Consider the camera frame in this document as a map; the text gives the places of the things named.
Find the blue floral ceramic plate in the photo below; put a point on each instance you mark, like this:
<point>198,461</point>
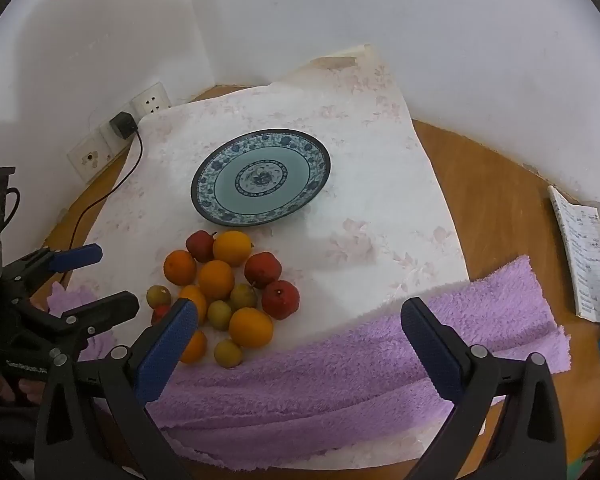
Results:
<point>260,177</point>

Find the black power adapter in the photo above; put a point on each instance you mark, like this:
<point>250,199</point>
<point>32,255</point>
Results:
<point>124,125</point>

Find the white coax wall plate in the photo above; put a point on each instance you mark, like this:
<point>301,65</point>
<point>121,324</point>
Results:
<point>90,157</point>

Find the small orange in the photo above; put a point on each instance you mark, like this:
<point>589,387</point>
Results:
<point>196,296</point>
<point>196,349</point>

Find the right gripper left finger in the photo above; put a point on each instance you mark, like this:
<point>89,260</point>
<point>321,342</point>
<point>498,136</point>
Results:
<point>93,422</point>

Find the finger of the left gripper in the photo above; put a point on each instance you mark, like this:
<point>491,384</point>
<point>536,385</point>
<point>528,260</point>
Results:
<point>75,256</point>
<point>75,326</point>

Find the person left hand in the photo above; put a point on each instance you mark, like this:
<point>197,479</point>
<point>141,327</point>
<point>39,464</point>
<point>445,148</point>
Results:
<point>33,391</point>

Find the white floral table cover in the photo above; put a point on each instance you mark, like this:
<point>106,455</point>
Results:
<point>378,232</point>

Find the large yellow orange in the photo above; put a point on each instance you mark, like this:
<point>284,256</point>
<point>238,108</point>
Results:
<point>232,247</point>

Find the large orange pile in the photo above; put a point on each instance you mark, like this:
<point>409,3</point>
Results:
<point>251,328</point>

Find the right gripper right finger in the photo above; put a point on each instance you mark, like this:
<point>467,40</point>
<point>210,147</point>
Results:
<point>528,441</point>

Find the white wall socket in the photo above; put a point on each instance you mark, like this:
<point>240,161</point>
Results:
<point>151,101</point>

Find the small red apple with stem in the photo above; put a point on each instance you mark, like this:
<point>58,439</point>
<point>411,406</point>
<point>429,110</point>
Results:
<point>200,246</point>

